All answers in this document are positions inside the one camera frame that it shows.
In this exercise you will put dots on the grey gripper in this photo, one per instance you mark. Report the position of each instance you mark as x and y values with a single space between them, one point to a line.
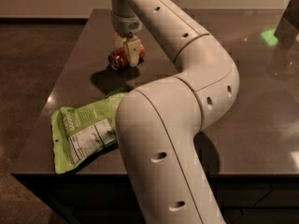
128 25

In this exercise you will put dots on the red coke can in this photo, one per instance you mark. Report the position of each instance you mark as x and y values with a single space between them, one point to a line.
118 59

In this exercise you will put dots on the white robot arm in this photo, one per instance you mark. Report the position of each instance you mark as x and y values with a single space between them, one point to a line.
157 122

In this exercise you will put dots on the green chip bag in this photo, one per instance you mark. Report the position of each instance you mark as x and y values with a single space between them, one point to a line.
78 133

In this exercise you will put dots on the dark cabinet drawers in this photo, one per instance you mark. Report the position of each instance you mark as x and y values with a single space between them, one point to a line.
109 199

